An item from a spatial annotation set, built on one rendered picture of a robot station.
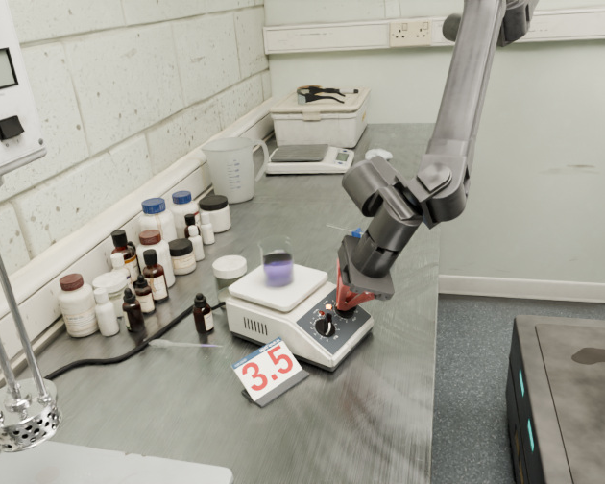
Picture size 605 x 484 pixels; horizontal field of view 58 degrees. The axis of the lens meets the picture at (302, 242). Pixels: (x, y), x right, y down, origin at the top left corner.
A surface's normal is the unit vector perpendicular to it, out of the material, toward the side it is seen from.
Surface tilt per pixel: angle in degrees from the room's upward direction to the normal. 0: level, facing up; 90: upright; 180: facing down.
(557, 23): 90
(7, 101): 90
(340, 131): 93
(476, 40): 41
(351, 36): 90
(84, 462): 0
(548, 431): 0
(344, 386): 0
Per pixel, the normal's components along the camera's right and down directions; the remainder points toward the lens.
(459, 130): -0.25, -0.56
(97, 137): 0.97, 0.04
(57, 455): -0.07, -0.91
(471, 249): -0.23, 0.43
